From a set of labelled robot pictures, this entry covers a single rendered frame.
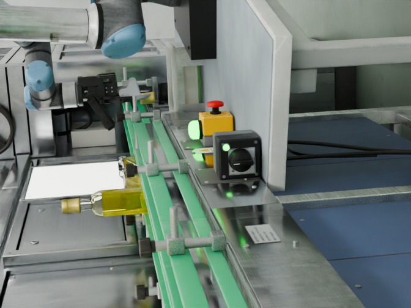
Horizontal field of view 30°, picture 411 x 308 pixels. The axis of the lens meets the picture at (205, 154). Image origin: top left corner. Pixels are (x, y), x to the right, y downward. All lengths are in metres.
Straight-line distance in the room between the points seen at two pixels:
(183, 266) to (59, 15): 0.97
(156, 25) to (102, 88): 3.53
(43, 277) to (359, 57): 0.95
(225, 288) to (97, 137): 2.19
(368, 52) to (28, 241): 1.06
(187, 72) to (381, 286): 1.29
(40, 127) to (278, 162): 1.75
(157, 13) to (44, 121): 2.85
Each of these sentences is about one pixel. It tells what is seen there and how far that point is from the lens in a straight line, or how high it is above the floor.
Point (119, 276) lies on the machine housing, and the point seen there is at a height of 1.04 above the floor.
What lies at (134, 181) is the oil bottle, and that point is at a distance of 2.04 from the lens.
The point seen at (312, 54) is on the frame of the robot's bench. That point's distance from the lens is 1.41.
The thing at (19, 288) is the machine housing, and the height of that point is 1.27.
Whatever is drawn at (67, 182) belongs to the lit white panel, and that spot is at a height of 1.18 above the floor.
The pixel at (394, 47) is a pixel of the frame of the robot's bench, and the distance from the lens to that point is 1.46.
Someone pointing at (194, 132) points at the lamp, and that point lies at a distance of 1.76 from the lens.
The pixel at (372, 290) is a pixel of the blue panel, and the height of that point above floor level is 0.72.
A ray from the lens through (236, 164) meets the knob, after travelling 1.44.
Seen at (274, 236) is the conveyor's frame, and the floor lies 0.81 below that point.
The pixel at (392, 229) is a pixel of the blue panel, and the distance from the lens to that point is 1.28.
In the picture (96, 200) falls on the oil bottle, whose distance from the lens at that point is 1.87.
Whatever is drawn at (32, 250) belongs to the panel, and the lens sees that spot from 1.99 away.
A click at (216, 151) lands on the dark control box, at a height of 0.83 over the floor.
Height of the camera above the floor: 1.05
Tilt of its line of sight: 8 degrees down
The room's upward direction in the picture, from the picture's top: 94 degrees counter-clockwise
